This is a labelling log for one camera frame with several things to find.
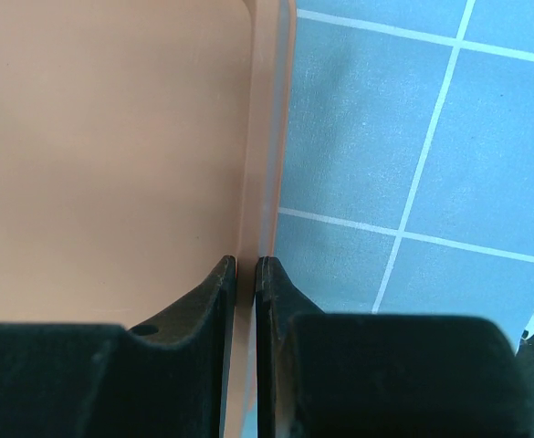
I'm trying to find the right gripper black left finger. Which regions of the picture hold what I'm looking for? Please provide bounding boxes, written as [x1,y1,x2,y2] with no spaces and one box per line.
[0,256,236,437]

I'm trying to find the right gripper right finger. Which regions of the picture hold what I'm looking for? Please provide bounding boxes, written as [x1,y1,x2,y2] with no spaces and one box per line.
[256,257,529,437]

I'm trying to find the blue checked tablecloth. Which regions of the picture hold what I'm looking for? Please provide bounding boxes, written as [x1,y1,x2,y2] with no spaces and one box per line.
[243,0,534,438]

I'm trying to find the orange plastic tray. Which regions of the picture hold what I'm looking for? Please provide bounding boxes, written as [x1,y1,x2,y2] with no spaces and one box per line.
[0,1,297,437]

